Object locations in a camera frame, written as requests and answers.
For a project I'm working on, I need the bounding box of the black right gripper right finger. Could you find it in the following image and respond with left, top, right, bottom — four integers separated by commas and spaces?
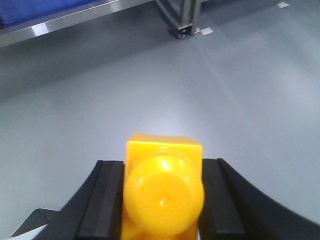
199, 158, 320, 240

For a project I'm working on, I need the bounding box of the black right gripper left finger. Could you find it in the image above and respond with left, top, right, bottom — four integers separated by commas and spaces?
11, 160, 124, 240

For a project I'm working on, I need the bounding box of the yellow toy building block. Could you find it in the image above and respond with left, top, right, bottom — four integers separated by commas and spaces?
120, 133, 205, 240

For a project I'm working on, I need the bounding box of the steel storage shelving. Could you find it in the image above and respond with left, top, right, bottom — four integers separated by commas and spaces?
0, 0, 203, 48

